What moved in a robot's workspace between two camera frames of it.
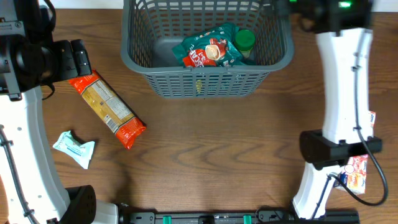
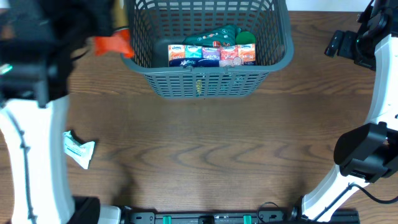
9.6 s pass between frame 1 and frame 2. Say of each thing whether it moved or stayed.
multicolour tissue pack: moved
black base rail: stayed
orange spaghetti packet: moved
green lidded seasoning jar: stayed
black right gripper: moved
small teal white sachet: stayed
